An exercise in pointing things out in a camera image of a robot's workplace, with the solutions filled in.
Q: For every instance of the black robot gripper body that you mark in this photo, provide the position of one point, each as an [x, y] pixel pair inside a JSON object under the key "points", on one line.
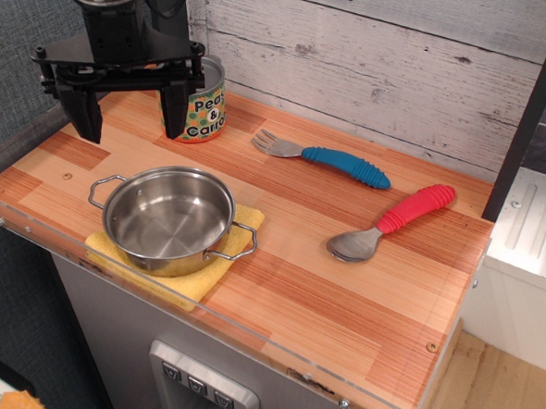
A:
{"points": [[119, 51]]}

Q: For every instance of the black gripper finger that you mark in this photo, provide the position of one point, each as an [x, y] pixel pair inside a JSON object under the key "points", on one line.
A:
{"points": [[174, 103], [83, 110]]}

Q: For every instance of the blue handled metal fork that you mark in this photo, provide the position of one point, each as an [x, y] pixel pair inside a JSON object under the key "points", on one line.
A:
{"points": [[351, 165]]}

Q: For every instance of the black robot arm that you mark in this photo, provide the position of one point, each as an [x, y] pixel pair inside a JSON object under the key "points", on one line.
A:
{"points": [[120, 52]]}

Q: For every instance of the peas and carrots can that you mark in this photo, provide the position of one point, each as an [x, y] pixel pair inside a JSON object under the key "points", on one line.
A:
{"points": [[206, 113]]}

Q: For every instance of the stainless steel pot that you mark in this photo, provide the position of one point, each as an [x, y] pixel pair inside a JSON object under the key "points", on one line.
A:
{"points": [[174, 217]]}

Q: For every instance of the yellow cloth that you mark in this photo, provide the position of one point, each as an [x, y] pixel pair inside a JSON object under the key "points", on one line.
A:
{"points": [[188, 290]]}

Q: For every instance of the grey toy fridge cabinet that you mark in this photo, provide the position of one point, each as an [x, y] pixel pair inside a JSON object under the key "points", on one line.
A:
{"points": [[120, 325]]}

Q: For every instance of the silver dispenser panel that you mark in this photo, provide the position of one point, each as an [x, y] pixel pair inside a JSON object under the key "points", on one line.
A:
{"points": [[185, 383]]}

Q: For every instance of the clear acrylic edge guard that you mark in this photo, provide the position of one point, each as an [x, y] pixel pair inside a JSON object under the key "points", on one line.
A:
{"points": [[369, 332]]}

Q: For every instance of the orange object bottom left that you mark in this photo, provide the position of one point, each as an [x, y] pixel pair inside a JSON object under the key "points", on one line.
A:
{"points": [[20, 400]]}

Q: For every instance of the white toy sink unit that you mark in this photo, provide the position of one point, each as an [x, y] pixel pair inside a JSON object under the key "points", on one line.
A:
{"points": [[506, 304]]}

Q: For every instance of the black left vertical post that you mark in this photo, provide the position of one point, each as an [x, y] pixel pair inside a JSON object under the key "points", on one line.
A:
{"points": [[166, 8]]}

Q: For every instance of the black vertical post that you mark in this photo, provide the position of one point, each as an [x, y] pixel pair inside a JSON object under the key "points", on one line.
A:
{"points": [[166, 8], [535, 107]]}

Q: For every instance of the red handled metal spoon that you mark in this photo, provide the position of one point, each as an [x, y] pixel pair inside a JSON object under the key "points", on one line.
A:
{"points": [[359, 246]]}

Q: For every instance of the black right vertical post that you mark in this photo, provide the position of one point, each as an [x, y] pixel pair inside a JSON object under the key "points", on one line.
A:
{"points": [[535, 107]]}

